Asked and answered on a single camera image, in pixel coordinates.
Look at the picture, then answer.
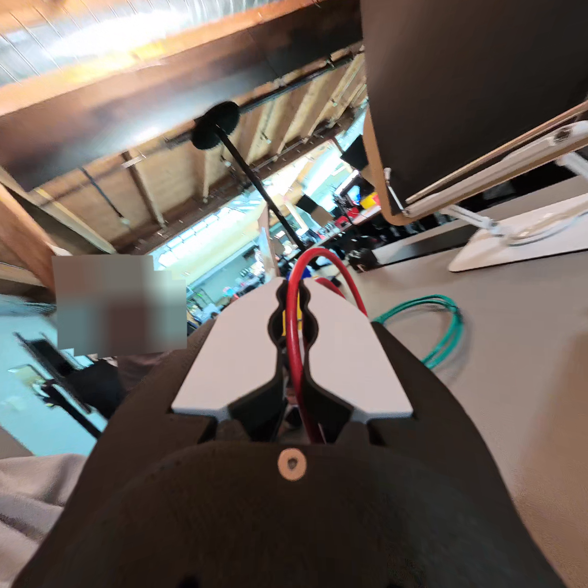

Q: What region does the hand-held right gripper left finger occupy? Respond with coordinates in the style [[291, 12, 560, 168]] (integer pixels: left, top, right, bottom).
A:
[[171, 277, 289, 439]]

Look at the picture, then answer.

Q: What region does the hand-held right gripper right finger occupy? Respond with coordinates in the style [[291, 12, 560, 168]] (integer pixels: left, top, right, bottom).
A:
[[296, 278, 414, 439]]

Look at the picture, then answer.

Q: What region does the red network cable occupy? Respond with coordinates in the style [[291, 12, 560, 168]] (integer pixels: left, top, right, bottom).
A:
[[284, 247, 369, 445]]

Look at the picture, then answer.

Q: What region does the green network cable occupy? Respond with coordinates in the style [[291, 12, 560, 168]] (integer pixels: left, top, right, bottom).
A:
[[374, 294, 464, 371]]

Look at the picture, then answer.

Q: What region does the silver ventilation duct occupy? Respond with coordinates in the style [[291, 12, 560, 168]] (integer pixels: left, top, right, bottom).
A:
[[0, 0, 322, 88]]

